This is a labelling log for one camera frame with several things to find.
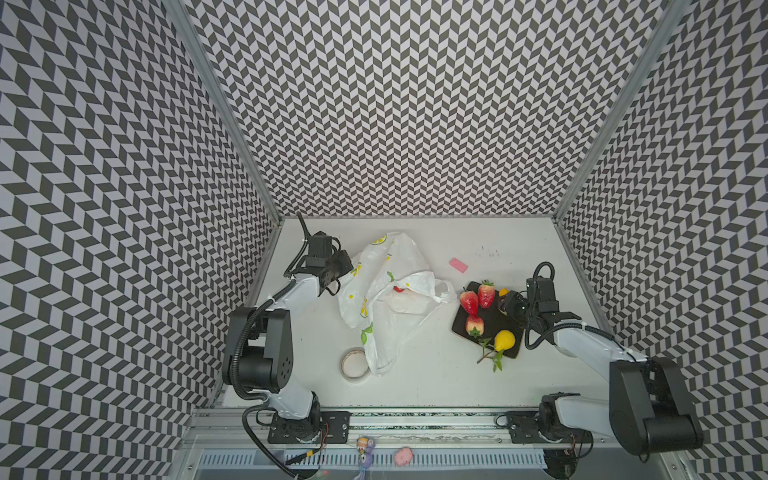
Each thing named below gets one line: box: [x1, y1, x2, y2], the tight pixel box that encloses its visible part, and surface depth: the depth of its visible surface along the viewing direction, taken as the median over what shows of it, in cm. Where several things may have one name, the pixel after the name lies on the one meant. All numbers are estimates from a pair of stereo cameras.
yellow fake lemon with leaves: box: [476, 329, 516, 373], surface depth 84 cm
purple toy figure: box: [354, 437, 375, 479], surface depth 68 cm
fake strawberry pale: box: [466, 315, 484, 338], surface depth 87 cm
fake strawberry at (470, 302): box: [460, 287, 479, 317], surface depth 92 cm
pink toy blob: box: [394, 447, 414, 467], surface depth 69 cm
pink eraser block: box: [449, 258, 468, 273], surface depth 108 cm
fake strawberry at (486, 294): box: [478, 279, 495, 309], surface depth 93 cm
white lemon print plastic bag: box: [338, 232, 457, 376], surface depth 89 cm
